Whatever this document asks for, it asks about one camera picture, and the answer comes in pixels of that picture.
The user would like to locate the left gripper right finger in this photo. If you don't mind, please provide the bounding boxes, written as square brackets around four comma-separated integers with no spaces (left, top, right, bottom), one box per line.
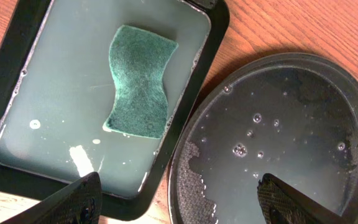
[257,173,347,224]

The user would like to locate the green yellow sponge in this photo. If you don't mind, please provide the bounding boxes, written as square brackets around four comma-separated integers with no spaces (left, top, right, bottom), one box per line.
[103,25,178,139]

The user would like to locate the round black tray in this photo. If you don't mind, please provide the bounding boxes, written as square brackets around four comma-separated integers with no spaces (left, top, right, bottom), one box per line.
[168,53,358,223]

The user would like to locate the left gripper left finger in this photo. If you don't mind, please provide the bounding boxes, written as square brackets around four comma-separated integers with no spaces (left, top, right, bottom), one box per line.
[1,172,103,224]

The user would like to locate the black rectangular sponge tray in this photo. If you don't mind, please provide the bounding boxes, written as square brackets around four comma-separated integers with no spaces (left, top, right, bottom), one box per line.
[0,1,229,221]

